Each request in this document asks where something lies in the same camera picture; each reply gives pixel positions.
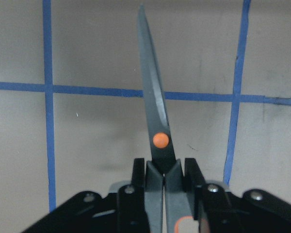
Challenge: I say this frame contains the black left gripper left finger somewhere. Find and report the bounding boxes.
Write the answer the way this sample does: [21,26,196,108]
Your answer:
[25,158,149,233]

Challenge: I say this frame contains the grey orange scissors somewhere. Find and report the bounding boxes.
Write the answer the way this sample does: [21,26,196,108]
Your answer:
[137,5,193,233]

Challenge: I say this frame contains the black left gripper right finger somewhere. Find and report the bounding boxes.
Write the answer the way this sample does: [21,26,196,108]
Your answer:
[185,158,291,233]

